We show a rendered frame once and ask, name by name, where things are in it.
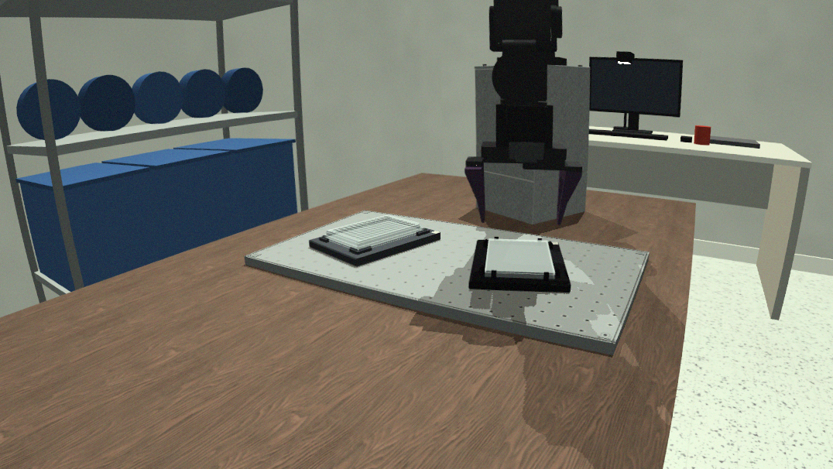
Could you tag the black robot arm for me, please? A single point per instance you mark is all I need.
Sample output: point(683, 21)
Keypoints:
point(520, 77)

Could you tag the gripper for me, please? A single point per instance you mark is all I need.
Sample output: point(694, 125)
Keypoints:
point(553, 159)

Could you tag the white multi-well plate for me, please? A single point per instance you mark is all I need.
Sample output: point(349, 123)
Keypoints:
point(375, 232)

